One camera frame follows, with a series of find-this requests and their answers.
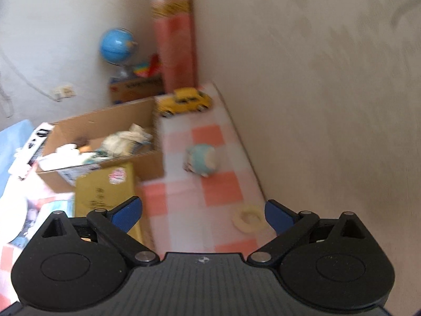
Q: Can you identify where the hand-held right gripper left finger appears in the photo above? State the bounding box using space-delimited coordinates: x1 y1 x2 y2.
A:
39 196 161 267

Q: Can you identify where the pink patterned curtain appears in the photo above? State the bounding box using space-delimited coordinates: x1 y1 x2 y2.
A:
149 0 198 93

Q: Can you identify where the cream ring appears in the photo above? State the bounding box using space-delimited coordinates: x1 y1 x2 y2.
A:
231 204 265 233

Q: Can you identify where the colourful pop toy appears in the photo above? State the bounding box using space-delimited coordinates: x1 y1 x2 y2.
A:
133 53 163 78

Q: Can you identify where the blue blanket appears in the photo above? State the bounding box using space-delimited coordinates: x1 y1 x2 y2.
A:
0 120 37 201

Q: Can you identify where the blue globe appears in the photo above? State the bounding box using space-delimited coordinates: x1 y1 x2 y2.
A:
99 28 139 80

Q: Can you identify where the yellow toy car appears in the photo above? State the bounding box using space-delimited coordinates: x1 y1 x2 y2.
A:
155 87 214 118

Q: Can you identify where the small printed cardboard box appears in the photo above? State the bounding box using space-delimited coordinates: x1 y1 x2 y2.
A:
109 74 165 106

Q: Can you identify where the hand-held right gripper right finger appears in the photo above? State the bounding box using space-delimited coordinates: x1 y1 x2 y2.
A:
247 199 366 267

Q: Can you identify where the clear jar of blue clips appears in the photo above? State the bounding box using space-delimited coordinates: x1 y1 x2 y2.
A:
0 196 50 247

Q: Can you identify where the cream bamboo print sachet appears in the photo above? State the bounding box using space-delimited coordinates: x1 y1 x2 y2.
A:
102 123 153 159

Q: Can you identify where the blue and white plush toy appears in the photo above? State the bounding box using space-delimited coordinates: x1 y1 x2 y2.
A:
184 144 219 178

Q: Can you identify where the white cable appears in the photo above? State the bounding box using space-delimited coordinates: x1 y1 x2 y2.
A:
0 48 57 102

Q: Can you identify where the gold tissue pack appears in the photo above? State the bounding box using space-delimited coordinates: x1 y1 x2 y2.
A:
74 162 155 249

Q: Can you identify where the black and white box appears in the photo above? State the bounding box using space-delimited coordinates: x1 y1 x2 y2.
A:
18 122 55 180

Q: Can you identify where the black cable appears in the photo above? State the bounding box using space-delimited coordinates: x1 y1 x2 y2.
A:
0 72 13 119

